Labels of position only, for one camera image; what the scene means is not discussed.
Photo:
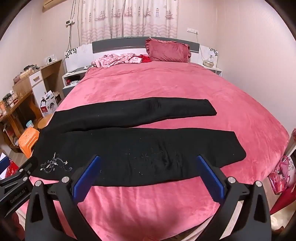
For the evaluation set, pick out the pink patterned pajamas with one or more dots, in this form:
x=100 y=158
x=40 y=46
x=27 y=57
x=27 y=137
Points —
x=113 y=59

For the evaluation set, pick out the grey white headboard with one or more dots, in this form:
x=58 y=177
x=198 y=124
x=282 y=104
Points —
x=85 y=54

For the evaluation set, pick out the pink fleece bed blanket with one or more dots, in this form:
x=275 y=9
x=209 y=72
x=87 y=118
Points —
x=166 y=209

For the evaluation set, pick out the red garment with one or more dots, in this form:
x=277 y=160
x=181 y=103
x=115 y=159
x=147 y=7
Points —
x=144 y=58

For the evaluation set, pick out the white nightstand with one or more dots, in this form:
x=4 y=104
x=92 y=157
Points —
x=72 y=78
x=214 y=70

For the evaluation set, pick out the white wall socket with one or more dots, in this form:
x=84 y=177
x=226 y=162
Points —
x=193 y=31

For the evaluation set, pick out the left white nightstand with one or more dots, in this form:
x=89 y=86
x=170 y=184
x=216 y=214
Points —
x=72 y=78

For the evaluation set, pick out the black pants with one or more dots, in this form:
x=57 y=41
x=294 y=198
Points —
x=130 y=154

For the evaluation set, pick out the patterned white curtain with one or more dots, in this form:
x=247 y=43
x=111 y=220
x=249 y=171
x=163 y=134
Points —
x=102 y=20

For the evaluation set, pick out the wall air conditioner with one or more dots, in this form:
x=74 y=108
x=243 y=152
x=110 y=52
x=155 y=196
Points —
x=48 y=4

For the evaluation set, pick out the white drawer cabinet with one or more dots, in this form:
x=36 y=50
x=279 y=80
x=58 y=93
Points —
x=39 y=86

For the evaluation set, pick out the right white nightstand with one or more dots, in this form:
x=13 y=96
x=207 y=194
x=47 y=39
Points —
x=214 y=70

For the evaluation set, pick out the round wooden stool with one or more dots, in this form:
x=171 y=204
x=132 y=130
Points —
x=44 y=121

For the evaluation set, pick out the wooden desk with shelves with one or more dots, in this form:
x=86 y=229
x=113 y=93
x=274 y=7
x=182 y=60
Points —
x=13 y=123

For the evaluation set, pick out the pink plastic bag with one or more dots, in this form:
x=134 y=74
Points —
x=283 y=175

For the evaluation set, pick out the white appliance cardboard box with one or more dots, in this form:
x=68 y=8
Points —
x=48 y=104

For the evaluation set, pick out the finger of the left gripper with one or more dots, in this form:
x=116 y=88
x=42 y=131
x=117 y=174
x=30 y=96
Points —
x=25 y=171

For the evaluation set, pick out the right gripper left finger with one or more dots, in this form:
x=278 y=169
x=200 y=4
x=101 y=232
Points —
x=42 y=221

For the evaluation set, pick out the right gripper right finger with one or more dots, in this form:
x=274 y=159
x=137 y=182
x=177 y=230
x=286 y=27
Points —
x=253 y=222

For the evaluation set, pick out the orange plastic stool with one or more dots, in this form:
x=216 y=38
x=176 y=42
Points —
x=27 y=140

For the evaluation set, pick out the dark red ruffled pillow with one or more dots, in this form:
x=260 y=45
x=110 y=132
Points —
x=167 y=51

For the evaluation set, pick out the glass bedside lamp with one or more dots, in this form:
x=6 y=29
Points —
x=209 y=62

